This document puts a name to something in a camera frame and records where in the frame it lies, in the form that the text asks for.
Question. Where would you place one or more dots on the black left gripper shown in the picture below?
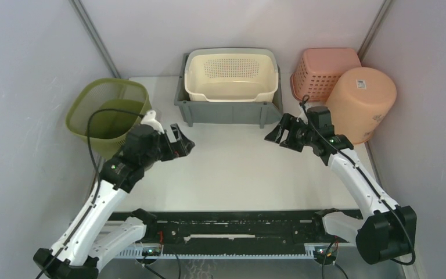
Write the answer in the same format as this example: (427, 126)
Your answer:
(181, 147)

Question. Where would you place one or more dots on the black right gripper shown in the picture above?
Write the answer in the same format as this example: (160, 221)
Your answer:
(288, 122)

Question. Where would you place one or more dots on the pink perforated plastic basket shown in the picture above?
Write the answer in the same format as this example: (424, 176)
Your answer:
(318, 71)

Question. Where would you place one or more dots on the green perforated waste bin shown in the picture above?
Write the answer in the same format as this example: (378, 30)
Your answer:
(106, 109)

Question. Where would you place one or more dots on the orange plastic bucket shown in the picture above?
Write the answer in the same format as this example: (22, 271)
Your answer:
(360, 100)

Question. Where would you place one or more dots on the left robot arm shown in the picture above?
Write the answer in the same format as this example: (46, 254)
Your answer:
(78, 253)

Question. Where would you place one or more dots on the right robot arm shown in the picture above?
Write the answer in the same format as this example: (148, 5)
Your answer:
(386, 230)

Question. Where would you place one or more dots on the grey plastic storage bin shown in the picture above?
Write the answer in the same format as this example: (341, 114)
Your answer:
(254, 113)

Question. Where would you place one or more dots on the cream perforated plastic basket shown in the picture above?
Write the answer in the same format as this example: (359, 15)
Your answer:
(231, 75)

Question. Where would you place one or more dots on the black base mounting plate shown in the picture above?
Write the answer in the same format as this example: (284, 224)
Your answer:
(238, 231)

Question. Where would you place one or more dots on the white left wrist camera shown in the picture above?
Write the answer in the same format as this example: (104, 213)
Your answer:
(152, 118)

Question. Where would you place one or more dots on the aluminium front rail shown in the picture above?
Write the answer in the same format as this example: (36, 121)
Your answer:
(207, 252)

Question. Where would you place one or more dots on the right aluminium frame post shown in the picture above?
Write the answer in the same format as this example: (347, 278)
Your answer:
(374, 28)

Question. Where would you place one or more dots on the aluminium frame post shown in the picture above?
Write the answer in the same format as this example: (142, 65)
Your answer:
(94, 35)
(374, 28)

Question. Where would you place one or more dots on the left aluminium frame post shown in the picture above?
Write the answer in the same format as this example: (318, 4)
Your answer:
(94, 35)

